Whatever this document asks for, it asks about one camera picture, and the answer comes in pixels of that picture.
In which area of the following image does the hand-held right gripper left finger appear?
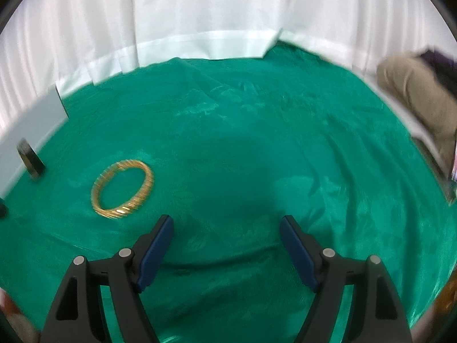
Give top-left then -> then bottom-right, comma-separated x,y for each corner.
39,215 -> 175,343

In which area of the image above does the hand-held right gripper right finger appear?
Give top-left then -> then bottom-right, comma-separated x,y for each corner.
280,215 -> 413,343

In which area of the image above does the white cardboard box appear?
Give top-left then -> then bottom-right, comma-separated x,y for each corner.
0,83 -> 69,201

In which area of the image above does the gold bangle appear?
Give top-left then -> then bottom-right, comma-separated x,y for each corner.
91,159 -> 155,220

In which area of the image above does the white curtain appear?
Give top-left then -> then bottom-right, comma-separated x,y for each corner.
0,0 -> 457,138

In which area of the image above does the dark purple cloth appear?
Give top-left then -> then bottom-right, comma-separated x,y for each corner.
417,46 -> 457,91

